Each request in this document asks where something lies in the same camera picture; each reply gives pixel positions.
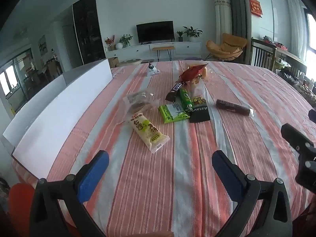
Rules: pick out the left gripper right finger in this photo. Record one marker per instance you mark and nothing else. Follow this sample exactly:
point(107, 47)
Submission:
point(274, 217)

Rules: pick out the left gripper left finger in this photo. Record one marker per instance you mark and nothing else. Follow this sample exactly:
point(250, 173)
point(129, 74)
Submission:
point(46, 217)

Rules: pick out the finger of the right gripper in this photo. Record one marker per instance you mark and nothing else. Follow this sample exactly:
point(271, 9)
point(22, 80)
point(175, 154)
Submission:
point(306, 174)
point(312, 115)

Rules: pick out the dark maroon snack stick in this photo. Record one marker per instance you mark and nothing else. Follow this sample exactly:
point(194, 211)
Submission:
point(242, 110)

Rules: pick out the black Astick snack bag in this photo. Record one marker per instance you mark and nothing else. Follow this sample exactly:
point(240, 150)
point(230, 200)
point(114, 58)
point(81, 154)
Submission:
point(199, 111)

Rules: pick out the green candy tube pack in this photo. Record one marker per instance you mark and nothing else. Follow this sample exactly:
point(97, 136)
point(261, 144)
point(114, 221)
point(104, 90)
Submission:
point(186, 101)

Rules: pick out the green wafer snack pack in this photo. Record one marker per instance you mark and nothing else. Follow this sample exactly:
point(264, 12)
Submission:
point(172, 113)

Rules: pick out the yellow rice cracker pack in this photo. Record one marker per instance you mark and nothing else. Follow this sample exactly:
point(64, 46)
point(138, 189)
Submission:
point(153, 139)

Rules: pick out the bagged bread loaf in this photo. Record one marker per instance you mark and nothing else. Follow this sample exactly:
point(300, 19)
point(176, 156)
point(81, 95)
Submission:
point(196, 87)

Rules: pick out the dark brown chocolate bar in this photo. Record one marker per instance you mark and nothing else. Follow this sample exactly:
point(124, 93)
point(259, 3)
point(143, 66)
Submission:
point(171, 96)

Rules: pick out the red cone snack pack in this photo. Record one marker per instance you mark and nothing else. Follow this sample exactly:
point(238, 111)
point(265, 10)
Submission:
point(193, 72)

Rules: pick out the clear bag brown hawthorn strips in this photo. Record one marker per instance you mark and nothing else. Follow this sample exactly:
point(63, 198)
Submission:
point(140, 101)

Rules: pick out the dark wooden chair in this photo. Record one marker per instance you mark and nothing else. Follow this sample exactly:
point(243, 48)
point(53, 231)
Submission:
point(262, 54)

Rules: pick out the white foam board box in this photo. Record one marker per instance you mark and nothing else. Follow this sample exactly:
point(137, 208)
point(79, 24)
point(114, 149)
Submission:
point(38, 131)

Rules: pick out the orange lounge chair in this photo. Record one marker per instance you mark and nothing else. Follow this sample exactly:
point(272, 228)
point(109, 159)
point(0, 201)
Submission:
point(230, 48)

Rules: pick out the striped pink grey tablecloth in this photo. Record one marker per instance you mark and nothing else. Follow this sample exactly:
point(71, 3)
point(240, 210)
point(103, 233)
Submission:
point(177, 188)

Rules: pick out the white standing air conditioner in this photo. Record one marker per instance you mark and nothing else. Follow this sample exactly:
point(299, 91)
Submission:
point(223, 18)

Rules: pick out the potted green plant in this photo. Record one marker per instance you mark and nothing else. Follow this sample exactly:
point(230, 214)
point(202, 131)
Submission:
point(192, 33)

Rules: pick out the white triangular snack pouch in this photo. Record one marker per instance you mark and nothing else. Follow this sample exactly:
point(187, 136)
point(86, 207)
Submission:
point(152, 70)

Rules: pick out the small wooden side table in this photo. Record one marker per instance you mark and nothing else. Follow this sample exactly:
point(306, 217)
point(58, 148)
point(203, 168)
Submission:
point(168, 49)

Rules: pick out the white tv cabinet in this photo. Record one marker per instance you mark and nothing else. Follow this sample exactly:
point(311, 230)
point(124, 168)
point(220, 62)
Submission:
point(183, 50)

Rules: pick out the cardboard box on floor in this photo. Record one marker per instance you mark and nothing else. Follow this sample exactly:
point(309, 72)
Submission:
point(113, 62)

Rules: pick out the black flat television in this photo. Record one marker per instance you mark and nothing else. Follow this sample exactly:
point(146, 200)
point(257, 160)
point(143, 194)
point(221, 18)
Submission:
point(155, 31)

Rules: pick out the white vase with flowers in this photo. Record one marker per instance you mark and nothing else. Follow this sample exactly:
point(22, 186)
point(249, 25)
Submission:
point(124, 41)

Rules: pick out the dark glass cabinet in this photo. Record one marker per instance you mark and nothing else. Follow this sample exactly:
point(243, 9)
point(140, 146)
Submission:
point(87, 30)

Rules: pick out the red wall hanging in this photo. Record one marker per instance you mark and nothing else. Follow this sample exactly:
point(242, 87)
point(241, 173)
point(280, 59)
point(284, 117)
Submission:
point(255, 8)

